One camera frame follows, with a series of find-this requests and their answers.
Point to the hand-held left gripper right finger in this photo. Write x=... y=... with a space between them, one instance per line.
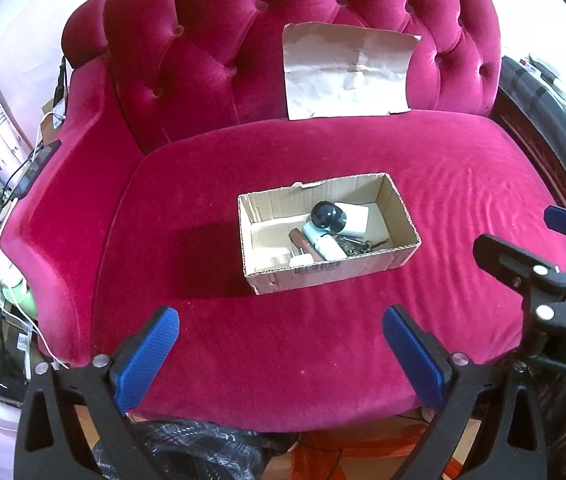
x=413 y=360

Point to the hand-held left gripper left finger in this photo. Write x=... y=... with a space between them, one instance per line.
x=145 y=360

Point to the cardboard box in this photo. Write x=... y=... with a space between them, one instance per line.
x=343 y=270

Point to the light blue cosmetic bottle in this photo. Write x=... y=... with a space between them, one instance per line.
x=325 y=246

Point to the small white plug charger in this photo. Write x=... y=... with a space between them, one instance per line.
x=303 y=260

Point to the white power adapter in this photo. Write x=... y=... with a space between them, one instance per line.
x=358 y=217

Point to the copper lipstick tube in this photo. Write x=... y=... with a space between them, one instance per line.
x=300 y=240

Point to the dark glossy ball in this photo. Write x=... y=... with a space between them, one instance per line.
x=325 y=215

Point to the dark plaid cloth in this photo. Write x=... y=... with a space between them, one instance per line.
x=203 y=445

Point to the dark grey striped furniture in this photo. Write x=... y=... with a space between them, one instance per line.
x=538 y=90

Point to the pale green object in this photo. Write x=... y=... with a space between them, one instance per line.
x=20 y=300

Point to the red velvet tufted sofa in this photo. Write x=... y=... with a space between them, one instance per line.
x=313 y=150

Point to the black flat device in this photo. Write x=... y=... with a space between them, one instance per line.
x=38 y=167

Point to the creased brown paper sheet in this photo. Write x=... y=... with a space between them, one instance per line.
x=348 y=80

